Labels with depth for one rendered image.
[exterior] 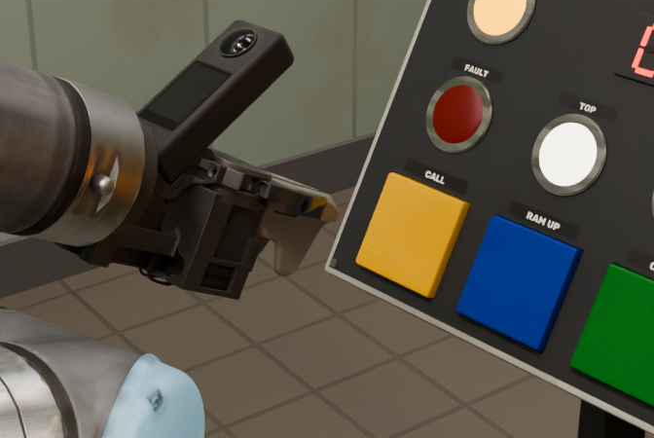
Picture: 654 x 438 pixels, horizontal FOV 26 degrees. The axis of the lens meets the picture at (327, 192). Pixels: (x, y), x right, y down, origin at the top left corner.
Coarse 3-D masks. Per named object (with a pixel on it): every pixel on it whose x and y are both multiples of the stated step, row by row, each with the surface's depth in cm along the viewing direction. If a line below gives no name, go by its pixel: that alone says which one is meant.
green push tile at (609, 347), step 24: (600, 288) 94; (624, 288) 93; (648, 288) 92; (600, 312) 94; (624, 312) 93; (648, 312) 91; (600, 336) 93; (624, 336) 92; (648, 336) 91; (576, 360) 94; (600, 360) 93; (624, 360) 92; (648, 360) 91; (624, 384) 92; (648, 384) 91
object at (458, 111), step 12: (444, 96) 105; (456, 96) 105; (468, 96) 104; (480, 96) 103; (444, 108) 105; (456, 108) 104; (468, 108) 104; (480, 108) 103; (444, 120) 105; (456, 120) 104; (468, 120) 103; (480, 120) 103; (444, 132) 105; (456, 132) 104; (468, 132) 103
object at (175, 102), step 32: (224, 32) 88; (256, 32) 87; (192, 64) 87; (224, 64) 86; (256, 64) 85; (288, 64) 87; (160, 96) 86; (192, 96) 85; (224, 96) 84; (256, 96) 86; (160, 128) 84; (192, 128) 83; (224, 128) 85; (160, 160) 82; (192, 160) 84
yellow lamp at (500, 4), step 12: (480, 0) 105; (492, 0) 104; (504, 0) 103; (516, 0) 103; (480, 12) 105; (492, 12) 104; (504, 12) 103; (516, 12) 103; (480, 24) 105; (492, 24) 104; (504, 24) 103
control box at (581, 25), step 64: (448, 0) 107; (576, 0) 100; (640, 0) 97; (448, 64) 106; (512, 64) 102; (576, 64) 99; (640, 64) 96; (384, 128) 109; (512, 128) 101; (640, 128) 95; (448, 192) 104; (512, 192) 100; (576, 192) 97; (640, 192) 94; (640, 256) 93; (448, 320) 102; (576, 320) 95; (576, 384) 95
